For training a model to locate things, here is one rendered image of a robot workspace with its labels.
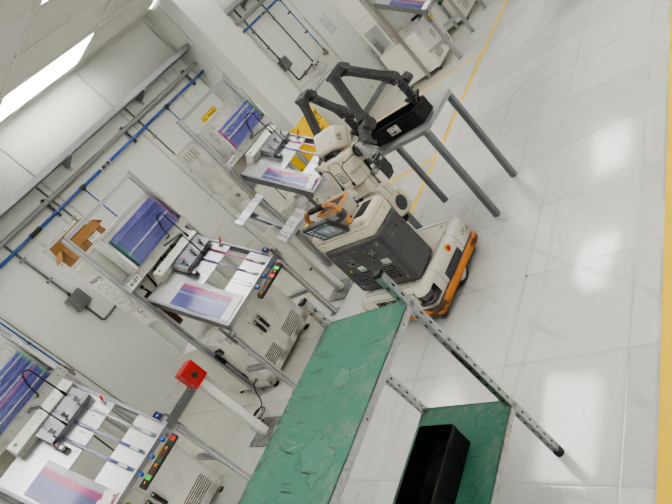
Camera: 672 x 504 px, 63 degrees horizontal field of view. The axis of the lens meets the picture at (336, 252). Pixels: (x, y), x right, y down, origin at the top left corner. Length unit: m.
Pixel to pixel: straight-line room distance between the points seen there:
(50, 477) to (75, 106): 3.87
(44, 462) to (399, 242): 2.44
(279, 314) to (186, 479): 1.41
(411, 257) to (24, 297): 3.58
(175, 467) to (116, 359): 1.90
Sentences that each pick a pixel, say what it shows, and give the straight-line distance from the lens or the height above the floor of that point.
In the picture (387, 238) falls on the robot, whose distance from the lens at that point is 3.18.
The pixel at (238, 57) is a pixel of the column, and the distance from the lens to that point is 7.04.
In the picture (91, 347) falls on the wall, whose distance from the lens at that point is 5.62.
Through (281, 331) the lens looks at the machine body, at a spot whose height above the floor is 0.21.
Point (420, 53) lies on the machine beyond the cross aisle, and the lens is 7.82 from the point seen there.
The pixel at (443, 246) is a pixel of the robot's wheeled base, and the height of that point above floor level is 0.27.
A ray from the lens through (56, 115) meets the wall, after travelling 6.30.
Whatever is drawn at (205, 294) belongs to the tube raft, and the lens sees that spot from 4.15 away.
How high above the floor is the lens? 1.83
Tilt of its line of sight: 20 degrees down
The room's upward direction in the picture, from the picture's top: 46 degrees counter-clockwise
